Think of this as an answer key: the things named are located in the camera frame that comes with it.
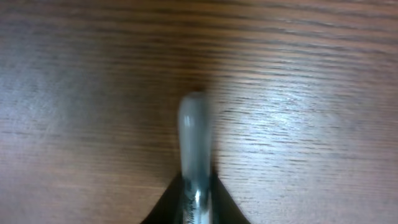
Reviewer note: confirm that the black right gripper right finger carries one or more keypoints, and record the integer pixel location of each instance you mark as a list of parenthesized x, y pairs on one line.
[(225, 210)]

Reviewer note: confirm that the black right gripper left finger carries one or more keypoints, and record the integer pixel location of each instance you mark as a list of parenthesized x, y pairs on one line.
[(168, 209)]

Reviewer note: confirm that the black grey marker pen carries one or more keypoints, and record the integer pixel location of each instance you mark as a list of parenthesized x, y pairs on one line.
[(195, 153)]

